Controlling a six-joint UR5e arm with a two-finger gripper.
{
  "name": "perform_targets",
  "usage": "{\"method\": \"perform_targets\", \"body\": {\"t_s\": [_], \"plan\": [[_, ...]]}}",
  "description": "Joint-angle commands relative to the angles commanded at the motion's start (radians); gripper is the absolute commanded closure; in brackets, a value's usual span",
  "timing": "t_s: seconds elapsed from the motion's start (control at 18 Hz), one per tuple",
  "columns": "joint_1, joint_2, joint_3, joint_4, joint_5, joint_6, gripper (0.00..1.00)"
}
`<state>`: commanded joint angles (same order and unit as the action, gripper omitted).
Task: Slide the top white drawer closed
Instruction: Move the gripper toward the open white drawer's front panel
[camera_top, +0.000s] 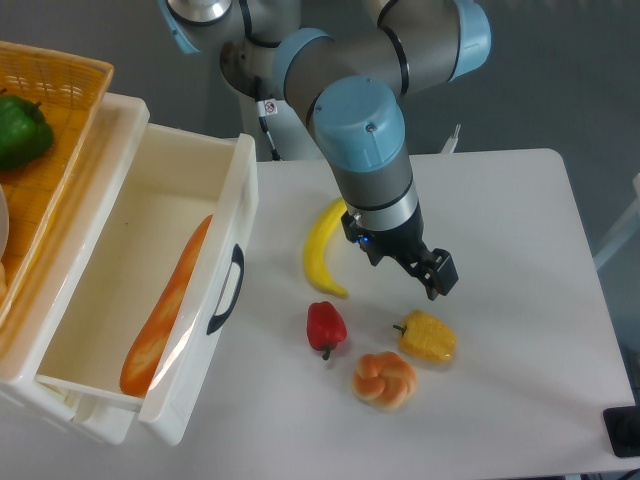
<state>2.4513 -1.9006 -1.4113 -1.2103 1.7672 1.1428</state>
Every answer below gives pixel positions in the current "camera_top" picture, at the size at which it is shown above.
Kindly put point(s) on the black top drawer handle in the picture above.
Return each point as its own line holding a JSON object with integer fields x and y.
{"x": 230, "y": 292}

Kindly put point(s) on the white clip behind table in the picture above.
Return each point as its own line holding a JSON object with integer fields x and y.
{"x": 451, "y": 143}

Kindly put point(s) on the yellow bell pepper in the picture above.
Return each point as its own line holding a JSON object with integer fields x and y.
{"x": 426, "y": 337}

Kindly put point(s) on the yellow woven basket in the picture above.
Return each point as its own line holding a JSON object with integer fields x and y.
{"x": 69, "y": 89}

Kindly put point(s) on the black device at table edge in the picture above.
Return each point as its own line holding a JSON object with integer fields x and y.
{"x": 622, "y": 426}

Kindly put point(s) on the orange baguette bread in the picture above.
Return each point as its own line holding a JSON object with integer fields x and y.
{"x": 145, "y": 353}

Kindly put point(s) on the yellow banana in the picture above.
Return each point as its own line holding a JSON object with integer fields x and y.
{"x": 316, "y": 242}

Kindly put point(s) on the white drawer cabinet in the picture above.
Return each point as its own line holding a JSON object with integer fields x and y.
{"x": 59, "y": 360}

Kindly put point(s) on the round knotted bread roll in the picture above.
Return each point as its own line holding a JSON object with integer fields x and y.
{"x": 384, "y": 381}

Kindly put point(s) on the white drawer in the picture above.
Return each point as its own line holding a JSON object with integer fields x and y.
{"x": 176, "y": 179}

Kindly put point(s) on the green bell pepper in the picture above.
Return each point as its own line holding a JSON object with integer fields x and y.
{"x": 25, "y": 133}

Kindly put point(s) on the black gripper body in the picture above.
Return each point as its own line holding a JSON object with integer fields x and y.
{"x": 403, "y": 243}

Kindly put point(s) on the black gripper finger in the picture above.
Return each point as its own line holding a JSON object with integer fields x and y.
{"x": 434, "y": 269}

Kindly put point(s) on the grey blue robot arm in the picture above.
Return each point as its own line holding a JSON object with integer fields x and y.
{"x": 346, "y": 95}

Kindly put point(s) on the red bell pepper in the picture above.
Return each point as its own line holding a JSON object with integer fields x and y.
{"x": 325, "y": 328}

